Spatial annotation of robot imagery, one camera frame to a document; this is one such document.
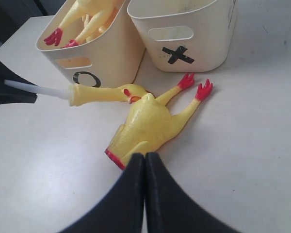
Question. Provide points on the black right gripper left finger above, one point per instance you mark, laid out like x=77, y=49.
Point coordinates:
x=121, y=210

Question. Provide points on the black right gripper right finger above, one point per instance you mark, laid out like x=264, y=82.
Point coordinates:
x=169, y=209

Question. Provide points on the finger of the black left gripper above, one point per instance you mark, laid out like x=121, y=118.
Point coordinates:
x=12, y=95

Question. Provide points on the broken chicken head with squeaker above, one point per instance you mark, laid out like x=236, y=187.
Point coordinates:
x=78, y=94

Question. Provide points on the headless rubber chicken body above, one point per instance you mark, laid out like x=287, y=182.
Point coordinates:
x=150, y=124

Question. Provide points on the whole rubber chicken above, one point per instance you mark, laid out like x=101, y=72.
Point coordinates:
x=103, y=28
x=94, y=13

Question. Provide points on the cream bin marked O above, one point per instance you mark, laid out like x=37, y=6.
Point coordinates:
x=110, y=60

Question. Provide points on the cream bin marked X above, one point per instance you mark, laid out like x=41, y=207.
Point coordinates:
x=185, y=35

